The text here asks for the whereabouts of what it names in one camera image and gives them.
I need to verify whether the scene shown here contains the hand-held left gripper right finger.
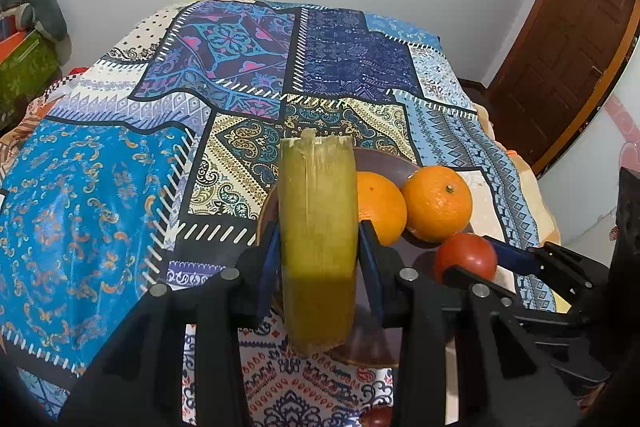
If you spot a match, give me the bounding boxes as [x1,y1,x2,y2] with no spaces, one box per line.
[357,220,583,427]

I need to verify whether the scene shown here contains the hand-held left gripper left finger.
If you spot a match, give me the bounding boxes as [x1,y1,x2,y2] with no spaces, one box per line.
[57,221,282,427]

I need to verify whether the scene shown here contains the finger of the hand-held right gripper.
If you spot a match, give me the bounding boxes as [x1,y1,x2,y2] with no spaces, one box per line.
[484,234,612,315]
[442,264,593,327]

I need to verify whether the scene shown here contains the red tomato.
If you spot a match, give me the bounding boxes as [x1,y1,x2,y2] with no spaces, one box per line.
[433,233,499,284]

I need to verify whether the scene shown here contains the yellow-green sugarcane piece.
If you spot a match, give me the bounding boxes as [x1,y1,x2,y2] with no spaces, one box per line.
[277,128,360,354]

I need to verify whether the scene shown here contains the brown round plate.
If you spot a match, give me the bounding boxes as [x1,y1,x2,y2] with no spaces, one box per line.
[256,147,476,369]

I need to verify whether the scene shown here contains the orange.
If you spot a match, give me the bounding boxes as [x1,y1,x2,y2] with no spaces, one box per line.
[401,165,474,243]
[356,171,409,248]

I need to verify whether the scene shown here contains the dark red fruit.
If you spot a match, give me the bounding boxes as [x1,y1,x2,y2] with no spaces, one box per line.
[360,404,396,427]

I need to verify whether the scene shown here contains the blue patchwork tablecloth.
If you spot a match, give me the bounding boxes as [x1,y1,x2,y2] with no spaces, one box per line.
[0,0,561,427]

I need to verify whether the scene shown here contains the brown wooden door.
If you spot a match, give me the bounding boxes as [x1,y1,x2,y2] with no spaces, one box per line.
[486,0,640,178]

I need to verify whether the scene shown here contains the green patterned box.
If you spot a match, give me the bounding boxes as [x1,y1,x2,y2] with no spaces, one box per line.
[0,29,62,130]

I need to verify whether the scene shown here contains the orange box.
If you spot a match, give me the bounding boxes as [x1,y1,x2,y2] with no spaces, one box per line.
[0,31,33,60]

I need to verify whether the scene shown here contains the grey plush cushion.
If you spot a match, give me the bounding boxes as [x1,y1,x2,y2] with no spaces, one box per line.
[0,0,69,42]

